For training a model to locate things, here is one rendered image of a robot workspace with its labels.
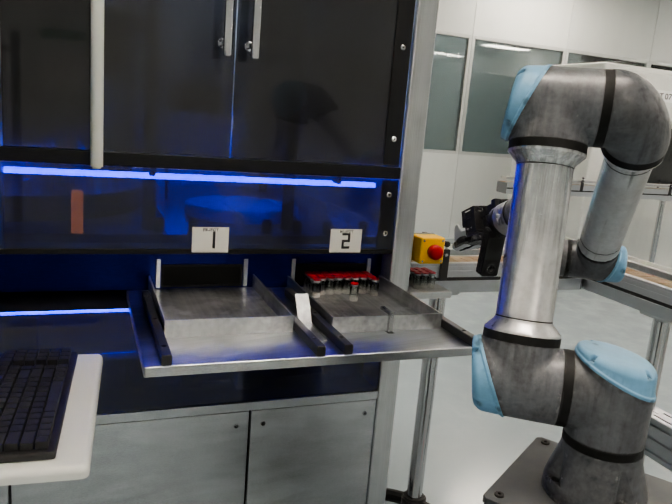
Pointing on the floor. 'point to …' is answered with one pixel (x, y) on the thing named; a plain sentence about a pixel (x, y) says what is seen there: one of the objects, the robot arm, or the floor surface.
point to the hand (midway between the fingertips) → (457, 249)
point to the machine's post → (403, 229)
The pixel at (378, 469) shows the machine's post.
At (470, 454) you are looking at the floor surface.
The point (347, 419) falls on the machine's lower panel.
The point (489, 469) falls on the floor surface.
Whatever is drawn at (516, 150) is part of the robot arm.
